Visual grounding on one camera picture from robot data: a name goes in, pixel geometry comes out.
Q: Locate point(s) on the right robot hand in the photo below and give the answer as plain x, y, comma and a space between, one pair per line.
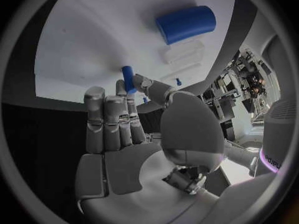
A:
130, 171

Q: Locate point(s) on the blue peg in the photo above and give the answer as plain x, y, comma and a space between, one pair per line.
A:
129, 79

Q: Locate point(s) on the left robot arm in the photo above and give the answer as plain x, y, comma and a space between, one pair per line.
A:
243, 155

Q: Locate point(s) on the white task board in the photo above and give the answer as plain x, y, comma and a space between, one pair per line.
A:
98, 46

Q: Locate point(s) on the small blue plug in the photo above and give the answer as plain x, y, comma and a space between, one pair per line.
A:
178, 82
145, 99

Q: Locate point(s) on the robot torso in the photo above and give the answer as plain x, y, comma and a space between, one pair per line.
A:
275, 134

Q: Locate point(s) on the large blue cylinder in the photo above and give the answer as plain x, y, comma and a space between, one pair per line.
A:
186, 25

